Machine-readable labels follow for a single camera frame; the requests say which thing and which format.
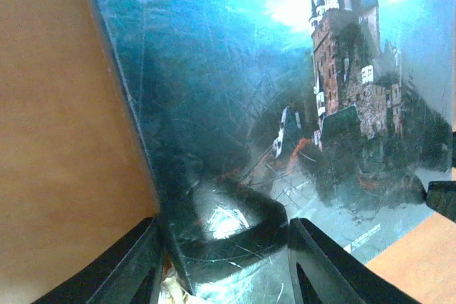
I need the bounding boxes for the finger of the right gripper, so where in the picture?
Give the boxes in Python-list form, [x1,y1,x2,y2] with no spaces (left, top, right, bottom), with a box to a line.
[425,181,456,222]

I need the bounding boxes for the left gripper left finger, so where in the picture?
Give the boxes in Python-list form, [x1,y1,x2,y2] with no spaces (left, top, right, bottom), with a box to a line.
[34,217,165,303]

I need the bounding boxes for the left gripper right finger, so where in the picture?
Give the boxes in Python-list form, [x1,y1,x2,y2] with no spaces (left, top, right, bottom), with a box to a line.
[288,218,417,304]

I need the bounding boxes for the dark blue castle book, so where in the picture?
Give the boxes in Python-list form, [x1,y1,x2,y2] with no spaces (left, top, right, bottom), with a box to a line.
[89,0,455,303]

